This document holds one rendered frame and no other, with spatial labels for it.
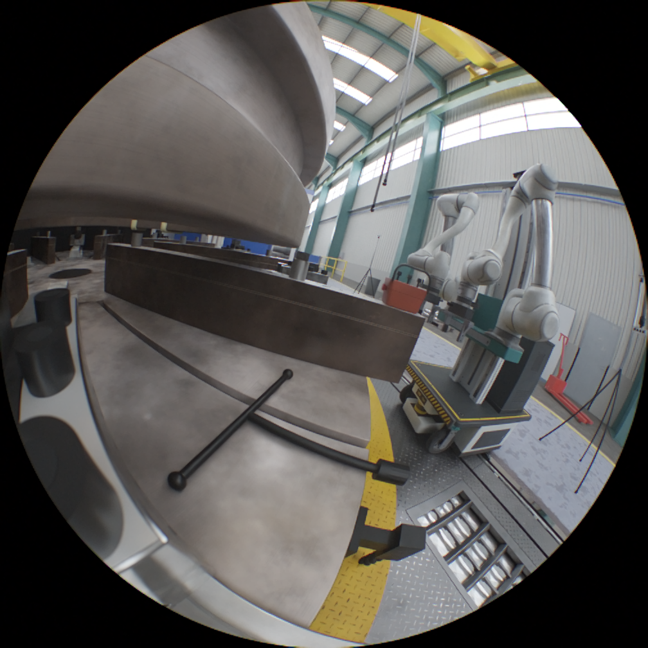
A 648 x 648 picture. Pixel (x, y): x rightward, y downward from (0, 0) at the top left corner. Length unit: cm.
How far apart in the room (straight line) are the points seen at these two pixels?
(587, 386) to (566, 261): 329
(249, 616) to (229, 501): 26
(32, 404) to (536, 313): 110
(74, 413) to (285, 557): 42
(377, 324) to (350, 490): 71
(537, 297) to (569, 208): 724
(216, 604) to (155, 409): 54
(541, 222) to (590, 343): 591
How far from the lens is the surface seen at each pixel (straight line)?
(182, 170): 46
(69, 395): 22
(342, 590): 85
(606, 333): 688
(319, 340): 101
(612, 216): 802
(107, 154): 42
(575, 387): 680
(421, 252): 132
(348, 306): 96
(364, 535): 58
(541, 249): 101
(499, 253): 90
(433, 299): 118
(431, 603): 99
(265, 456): 60
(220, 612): 45
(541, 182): 108
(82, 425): 19
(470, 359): 154
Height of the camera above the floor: 80
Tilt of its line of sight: 16 degrees down
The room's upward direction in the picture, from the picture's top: 15 degrees clockwise
